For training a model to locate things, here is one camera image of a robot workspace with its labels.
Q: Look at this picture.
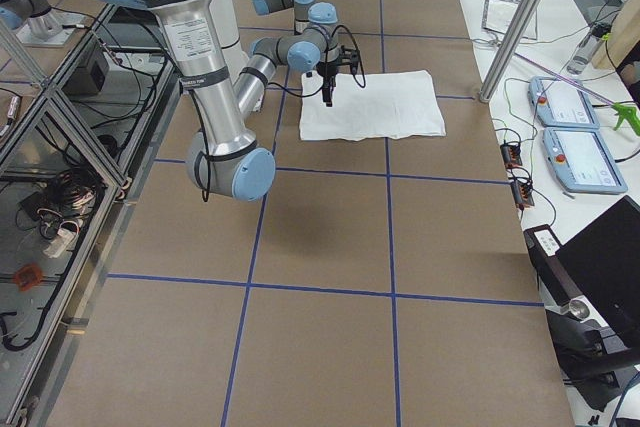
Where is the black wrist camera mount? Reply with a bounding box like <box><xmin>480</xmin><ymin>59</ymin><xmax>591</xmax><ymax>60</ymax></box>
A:
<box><xmin>339</xmin><ymin>46</ymin><xmax>361</xmax><ymax>76</ymax></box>

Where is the lower blue teach pendant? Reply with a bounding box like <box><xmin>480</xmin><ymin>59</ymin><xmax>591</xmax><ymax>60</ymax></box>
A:
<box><xmin>542</xmin><ymin>127</ymin><xmax>628</xmax><ymax>195</ymax></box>

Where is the green handled reach grabber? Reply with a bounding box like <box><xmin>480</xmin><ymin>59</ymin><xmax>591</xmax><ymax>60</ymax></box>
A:
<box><xmin>514</xmin><ymin>52</ymin><xmax>640</xmax><ymax>136</ymax></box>

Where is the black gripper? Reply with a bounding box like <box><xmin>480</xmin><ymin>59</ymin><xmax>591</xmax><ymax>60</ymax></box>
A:
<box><xmin>316</xmin><ymin>60</ymin><xmax>340</xmax><ymax>107</ymax></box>

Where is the white long-sleeve printed shirt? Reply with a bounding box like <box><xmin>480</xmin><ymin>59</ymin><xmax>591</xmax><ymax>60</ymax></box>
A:
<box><xmin>299</xmin><ymin>70</ymin><xmax>446</xmax><ymax>141</ymax></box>

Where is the orange black connector box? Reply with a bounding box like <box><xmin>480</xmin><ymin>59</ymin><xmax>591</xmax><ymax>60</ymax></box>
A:
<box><xmin>500</xmin><ymin>143</ymin><xmax>523</xmax><ymax>169</ymax></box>
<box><xmin>510</xmin><ymin>179</ymin><xmax>535</xmax><ymax>211</ymax></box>

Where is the blue teach pendant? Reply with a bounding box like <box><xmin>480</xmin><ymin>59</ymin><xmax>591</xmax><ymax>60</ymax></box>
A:
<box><xmin>528</xmin><ymin>76</ymin><xmax>600</xmax><ymax>130</ymax></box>
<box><xmin>542</xmin><ymin>127</ymin><xmax>628</xmax><ymax>195</ymax></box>

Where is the upper blue teach pendant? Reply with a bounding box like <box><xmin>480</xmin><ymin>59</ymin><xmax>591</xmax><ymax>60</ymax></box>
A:
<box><xmin>528</xmin><ymin>76</ymin><xmax>600</xmax><ymax>130</ymax></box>

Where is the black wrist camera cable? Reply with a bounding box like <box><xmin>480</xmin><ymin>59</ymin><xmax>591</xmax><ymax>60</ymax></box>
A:
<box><xmin>267</xmin><ymin>24</ymin><xmax>366</xmax><ymax>98</ymax></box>

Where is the upper orange black connector box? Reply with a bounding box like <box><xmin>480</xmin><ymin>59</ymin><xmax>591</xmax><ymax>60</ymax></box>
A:
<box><xmin>500</xmin><ymin>143</ymin><xmax>523</xmax><ymax>169</ymax></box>

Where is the clear water bottle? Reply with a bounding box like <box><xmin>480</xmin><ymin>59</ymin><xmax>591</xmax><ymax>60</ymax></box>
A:
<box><xmin>566</xmin><ymin>22</ymin><xmax>612</xmax><ymax>76</ymax></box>

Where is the aluminium frame post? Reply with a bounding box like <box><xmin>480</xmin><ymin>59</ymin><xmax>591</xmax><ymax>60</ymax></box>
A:
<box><xmin>478</xmin><ymin>0</ymin><xmax>541</xmax><ymax>103</ymax></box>

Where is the white pedestal column with base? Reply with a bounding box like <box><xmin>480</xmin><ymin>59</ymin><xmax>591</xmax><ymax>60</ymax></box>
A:
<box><xmin>209</xmin><ymin>0</ymin><xmax>266</xmax><ymax>119</ymax></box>

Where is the lower orange black connector box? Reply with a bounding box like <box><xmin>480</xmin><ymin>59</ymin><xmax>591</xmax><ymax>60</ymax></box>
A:
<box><xmin>510</xmin><ymin>179</ymin><xmax>535</xmax><ymax>211</ymax></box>

